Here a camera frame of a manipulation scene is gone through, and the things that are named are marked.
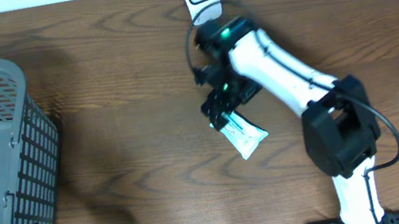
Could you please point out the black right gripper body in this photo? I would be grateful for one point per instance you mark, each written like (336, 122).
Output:
(229, 93)

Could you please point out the teal wet wipes pack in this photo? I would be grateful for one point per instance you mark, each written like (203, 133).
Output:
(242, 134)

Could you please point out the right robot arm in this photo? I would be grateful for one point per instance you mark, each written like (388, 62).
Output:
(338, 124)

